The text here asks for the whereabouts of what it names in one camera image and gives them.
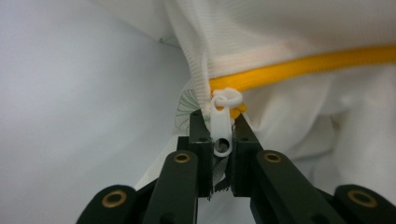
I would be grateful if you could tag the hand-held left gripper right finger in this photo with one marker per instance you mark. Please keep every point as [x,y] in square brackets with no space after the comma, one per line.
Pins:
[264,180]

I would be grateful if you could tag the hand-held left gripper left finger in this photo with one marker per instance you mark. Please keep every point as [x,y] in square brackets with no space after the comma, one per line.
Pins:
[186,174]

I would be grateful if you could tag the leaf print mesh laundry bag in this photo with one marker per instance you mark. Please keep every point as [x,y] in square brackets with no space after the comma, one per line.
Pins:
[280,46]

